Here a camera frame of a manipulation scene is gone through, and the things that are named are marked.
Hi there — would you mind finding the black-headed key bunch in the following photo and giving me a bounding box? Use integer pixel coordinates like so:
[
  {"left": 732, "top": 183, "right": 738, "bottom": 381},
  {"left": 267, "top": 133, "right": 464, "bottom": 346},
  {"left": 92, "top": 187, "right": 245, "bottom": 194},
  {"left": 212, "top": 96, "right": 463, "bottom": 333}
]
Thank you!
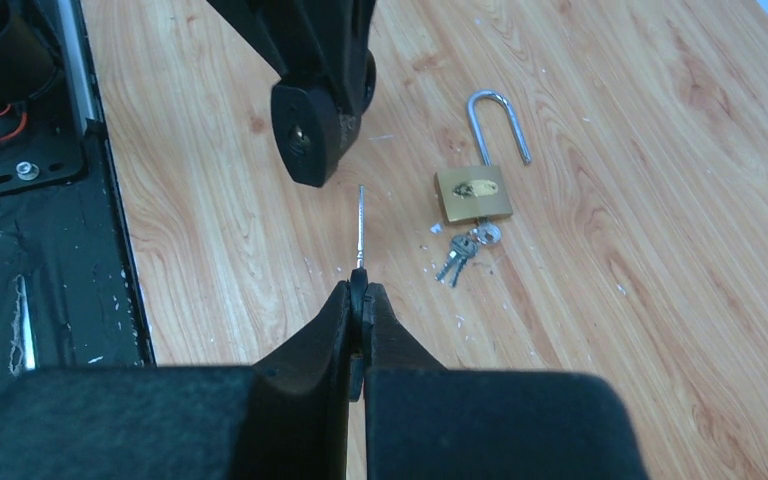
[{"left": 349, "top": 185, "right": 368, "bottom": 402}]

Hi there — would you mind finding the black padlock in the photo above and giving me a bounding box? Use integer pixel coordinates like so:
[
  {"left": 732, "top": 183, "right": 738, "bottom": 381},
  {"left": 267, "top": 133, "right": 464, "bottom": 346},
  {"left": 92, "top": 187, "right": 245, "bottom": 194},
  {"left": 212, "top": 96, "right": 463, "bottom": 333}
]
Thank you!
[{"left": 270, "top": 51, "right": 377, "bottom": 188}]

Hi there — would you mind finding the brass padlock steel shackle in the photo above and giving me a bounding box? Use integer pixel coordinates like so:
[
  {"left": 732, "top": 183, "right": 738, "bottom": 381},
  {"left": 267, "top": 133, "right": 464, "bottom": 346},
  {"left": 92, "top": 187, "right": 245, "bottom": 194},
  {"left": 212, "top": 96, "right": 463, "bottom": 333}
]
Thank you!
[{"left": 435, "top": 90, "right": 532, "bottom": 224}]

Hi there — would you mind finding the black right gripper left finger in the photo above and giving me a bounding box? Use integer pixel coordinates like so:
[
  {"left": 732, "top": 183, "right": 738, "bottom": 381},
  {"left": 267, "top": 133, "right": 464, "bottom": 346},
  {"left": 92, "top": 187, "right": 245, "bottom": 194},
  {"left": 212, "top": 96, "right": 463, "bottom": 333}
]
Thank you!
[{"left": 0, "top": 281, "right": 353, "bottom": 479}]

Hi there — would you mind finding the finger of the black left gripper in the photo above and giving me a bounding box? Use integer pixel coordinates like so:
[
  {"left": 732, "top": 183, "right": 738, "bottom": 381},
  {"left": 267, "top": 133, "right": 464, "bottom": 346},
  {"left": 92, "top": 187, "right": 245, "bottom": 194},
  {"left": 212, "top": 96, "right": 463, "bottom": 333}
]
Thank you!
[
  {"left": 317, "top": 0, "right": 377, "bottom": 113},
  {"left": 209, "top": 0, "right": 331, "bottom": 90}
]

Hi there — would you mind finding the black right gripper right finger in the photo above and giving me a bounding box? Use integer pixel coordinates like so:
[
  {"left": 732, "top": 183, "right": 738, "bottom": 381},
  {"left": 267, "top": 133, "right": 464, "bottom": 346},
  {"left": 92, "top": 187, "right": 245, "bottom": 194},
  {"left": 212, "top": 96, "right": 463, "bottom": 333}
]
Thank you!
[{"left": 362, "top": 283, "right": 648, "bottom": 479}]

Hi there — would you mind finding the small brass key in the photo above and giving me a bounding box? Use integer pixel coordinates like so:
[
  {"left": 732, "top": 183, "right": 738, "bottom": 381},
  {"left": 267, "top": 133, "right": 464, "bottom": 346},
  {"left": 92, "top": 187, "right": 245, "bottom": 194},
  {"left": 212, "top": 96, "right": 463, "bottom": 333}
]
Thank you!
[{"left": 435, "top": 220, "right": 502, "bottom": 288}]

